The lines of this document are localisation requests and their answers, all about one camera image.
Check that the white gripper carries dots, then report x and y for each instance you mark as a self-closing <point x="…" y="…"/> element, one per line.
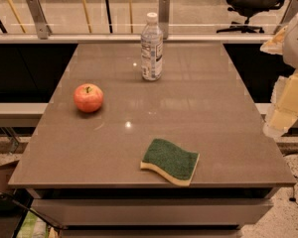
<point x="296" y="47"/>

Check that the clear plastic water bottle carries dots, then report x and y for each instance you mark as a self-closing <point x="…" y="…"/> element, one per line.
<point x="151" y="48"/>

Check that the black office chair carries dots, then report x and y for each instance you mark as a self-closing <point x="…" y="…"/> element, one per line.
<point x="247" y="9"/>

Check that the green and yellow sponge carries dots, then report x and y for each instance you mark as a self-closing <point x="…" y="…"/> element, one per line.
<point x="170" y="162"/>

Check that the red apple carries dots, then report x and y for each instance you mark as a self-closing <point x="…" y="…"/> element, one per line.
<point x="88" y="97"/>

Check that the grey metal railing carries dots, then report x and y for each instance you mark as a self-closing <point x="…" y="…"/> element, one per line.
<point x="44" y="35"/>

